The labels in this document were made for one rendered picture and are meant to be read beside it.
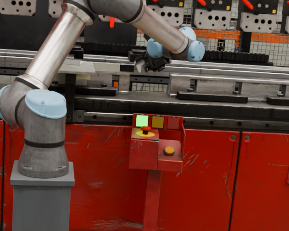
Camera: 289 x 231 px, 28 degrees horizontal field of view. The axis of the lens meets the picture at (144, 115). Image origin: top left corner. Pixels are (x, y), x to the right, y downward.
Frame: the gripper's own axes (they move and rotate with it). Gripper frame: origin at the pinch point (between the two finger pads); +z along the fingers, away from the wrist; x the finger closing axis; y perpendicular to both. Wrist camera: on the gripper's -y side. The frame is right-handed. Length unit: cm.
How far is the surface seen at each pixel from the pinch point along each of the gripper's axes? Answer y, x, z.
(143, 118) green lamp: 26.1, -9.1, -7.6
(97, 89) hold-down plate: 8.4, -17.6, 7.2
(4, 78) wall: -137, 130, 406
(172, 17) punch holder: -13.2, 9.8, -18.3
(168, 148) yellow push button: 40.2, -5.8, -14.0
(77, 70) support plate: 5.3, -34.3, -7.5
